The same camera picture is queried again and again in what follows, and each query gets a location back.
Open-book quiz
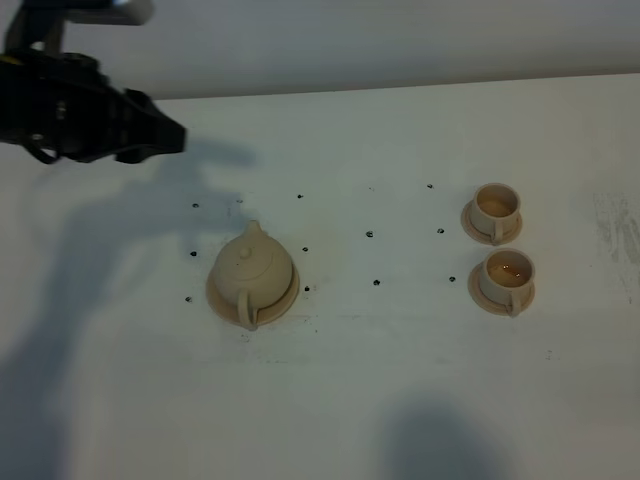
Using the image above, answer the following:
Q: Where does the beige teapot saucer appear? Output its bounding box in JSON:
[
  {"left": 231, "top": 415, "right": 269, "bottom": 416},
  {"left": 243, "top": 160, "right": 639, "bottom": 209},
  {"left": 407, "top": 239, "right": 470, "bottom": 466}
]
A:
[{"left": 206, "top": 264, "right": 300, "bottom": 331}]

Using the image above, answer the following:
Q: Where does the far beige cup saucer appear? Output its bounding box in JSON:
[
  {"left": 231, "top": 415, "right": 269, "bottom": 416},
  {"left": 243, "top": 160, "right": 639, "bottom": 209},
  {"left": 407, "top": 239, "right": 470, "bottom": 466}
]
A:
[{"left": 461, "top": 201, "right": 523, "bottom": 246}]

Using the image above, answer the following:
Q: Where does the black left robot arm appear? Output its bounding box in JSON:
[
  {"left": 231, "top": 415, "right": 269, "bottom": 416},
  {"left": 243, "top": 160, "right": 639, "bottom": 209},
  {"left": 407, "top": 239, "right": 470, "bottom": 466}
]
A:
[{"left": 1, "top": 49, "right": 187, "bottom": 165}]

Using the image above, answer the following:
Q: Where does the near beige cup saucer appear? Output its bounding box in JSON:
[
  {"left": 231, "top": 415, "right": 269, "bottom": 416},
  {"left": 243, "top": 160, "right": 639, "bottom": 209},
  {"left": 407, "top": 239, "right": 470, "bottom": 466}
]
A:
[{"left": 468, "top": 264, "right": 535, "bottom": 317}]

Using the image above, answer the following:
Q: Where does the beige teacup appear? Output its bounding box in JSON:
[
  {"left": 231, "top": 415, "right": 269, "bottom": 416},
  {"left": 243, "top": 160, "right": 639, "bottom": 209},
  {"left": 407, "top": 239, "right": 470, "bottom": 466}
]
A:
[
  {"left": 478, "top": 248, "right": 535, "bottom": 317},
  {"left": 469, "top": 183, "right": 522, "bottom": 245}
]

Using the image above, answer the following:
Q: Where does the near beige teacup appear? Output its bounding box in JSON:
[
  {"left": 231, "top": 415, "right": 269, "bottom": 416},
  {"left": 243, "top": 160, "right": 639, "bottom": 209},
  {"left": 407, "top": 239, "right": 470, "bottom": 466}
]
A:
[{"left": 478, "top": 248, "right": 535, "bottom": 317}]

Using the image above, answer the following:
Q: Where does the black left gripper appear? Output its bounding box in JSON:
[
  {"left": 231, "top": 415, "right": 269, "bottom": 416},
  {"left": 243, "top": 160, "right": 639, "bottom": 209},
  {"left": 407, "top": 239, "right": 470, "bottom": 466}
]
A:
[{"left": 19, "top": 50, "right": 187, "bottom": 164}]

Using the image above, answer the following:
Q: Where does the far beige teacup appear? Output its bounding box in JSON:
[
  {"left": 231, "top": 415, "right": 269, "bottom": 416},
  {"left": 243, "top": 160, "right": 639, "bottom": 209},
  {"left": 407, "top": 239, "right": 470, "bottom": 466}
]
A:
[{"left": 469, "top": 183, "right": 522, "bottom": 245}]

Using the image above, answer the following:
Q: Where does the beige teapot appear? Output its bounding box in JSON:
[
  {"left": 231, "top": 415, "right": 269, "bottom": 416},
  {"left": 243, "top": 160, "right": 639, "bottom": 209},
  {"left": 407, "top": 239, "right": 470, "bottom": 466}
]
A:
[{"left": 208, "top": 219, "right": 294, "bottom": 331}]

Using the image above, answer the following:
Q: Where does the beige cup saucer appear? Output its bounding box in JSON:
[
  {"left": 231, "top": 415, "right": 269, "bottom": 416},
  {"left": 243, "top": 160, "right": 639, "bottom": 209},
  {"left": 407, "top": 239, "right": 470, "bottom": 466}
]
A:
[
  {"left": 461, "top": 201, "right": 523, "bottom": 246},
  {"left": 468, "top": 264, "right": 535, "bottom": 317}
]

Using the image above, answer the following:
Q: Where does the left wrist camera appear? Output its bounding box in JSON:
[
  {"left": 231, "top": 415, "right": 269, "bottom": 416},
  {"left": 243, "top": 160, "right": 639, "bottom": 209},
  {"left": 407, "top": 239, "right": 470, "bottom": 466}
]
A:
[{"left": 4, "top": 0, "right": 154, "bottom": 56}]

